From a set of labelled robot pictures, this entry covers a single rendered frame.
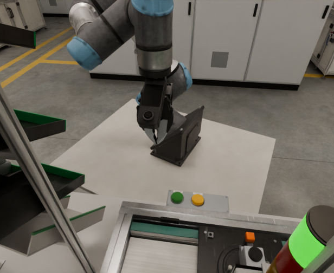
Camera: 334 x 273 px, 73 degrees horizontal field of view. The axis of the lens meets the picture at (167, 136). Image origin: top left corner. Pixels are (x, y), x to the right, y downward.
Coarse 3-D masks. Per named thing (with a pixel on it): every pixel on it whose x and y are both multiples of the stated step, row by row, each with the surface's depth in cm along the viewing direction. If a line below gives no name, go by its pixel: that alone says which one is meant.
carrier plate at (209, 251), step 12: (204, 228) 69; (216, 228) 69; (204, 240) 66; (216, 240) 66; (228, 240) 66; (240, 240) 66; (264, 240) 66; (276, 240) 66; (204, 252) 63; (216, 252) 63; (264, 252) 63; (276, 252) 63; (204, 264) 61; (216, 264) 61
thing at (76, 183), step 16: (0, 176) 47; (16, 176) 51; (48, 176) 55; (64, 176) 56; (80, 176) 53; (0, 192) 46; (16, 192) 36; (32, 192) 39; (64, 192) 48; (0, 208) 34; (16, 208) 37; (32, 208) 40; (0, 224) 35; (16, 224) 38
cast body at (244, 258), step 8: (240, 248) 56; (248, 248) 53; (256, 248) 52; (240, 256) 56; (248, 256) 52; (256, 256) 51; (264, 256) 52; (240, 264) 55; (248, 264) 50; (256, 264) 50
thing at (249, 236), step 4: (248, 232) 57; (252, 232) 57; (248, 236) 56; (252, 236) 56; (244, 240) 59; (248, 240) 56; (252, 240) 56; (244, 244) 59; (248, 244) 56; (252, 244) 56
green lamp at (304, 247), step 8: (304, 216) 24; (304, 224) 23; (296, 232) 25; (304, 232) 23; (296, 240) 24; (304, 240) 23; (312, 240) 22; (296, 248) 24; (304, 248) 23; (312, 248) 22; (320, 248) 21; (296, 256) 25; (304, 256) 23; (312, 256) 23; (304, 264) 24
